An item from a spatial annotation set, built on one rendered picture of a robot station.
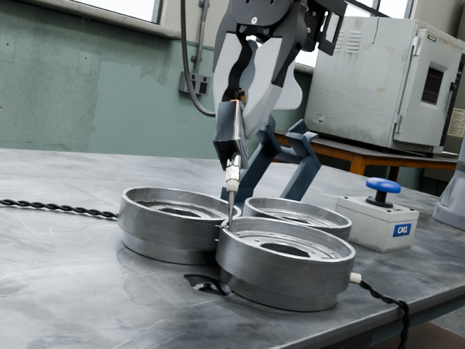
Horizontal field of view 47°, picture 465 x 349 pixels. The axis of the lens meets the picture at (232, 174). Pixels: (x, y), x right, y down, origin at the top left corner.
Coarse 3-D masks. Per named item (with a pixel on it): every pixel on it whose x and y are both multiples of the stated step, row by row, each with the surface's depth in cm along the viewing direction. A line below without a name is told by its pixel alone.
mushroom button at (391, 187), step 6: (372, 180) 62; (378, 180) 62; (384, 180) 62; (372, 186) 62; (378, 186) 61; (384, 186) 61; (390, 186) 61; (396, 186) 61; (378, 192) 63; (384, 192) 62; (390, 192) 61; (396, 192) 61; (378, 198) 63; (384, 198) 62
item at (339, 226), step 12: (252, 204) 55; (264, 204) 56; (276, 204) 57; (288, 204) 57; (300, 204) 57; (312, 204) 57; (252, 216) 50; (264, 216) 48; (276, 216) 48; (288, 216) 55; (300, 216) 56; (312, 216) 57; (324, 216) 56; (336, 216) 55; (324, 228) 48; (336, 228) 48; (348, 228) 50
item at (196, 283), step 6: (186, 276) 40; (192, 276) 40; (198, 276) 40; (204, 276) 40; (192, 282) 39; (198, 282) 39; (204, 282) 39; (210, 282) 39; (216, 282) 40; (222, 282) 40; (198, 288) 39; (204, 288) 39; (210, 288) 39; (216, 288) 39; (222, 288) 39; (228, 288) 39; (216, 294) 38; (222, 294) 38; (228, 294) 39
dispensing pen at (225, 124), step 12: (240, 96) 51; (228, 108) 48; (228, 120) 47; (216, 132) 46; (228, 132) 46; (216, 144) 46; (228, 144) 46; (228, 156) 47; (240, 156) 47; (228, 168) 46; (240, 168) 46; (228, 180) 45; (228, 192) 45; (228, 204) 44; (228, 216) 43
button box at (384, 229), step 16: (336, 208) 63; (352, 208) 62; (368, 208) 60; (384, 208) 61; (400, 208) 63; (352, 224) 61; (368, 224) 60; (384, 224) 59; (400, 224) 60; (416, 224) 63; (352, 240) 61; (368, 240) 60; (384, 240) 59; (400, 240) 61
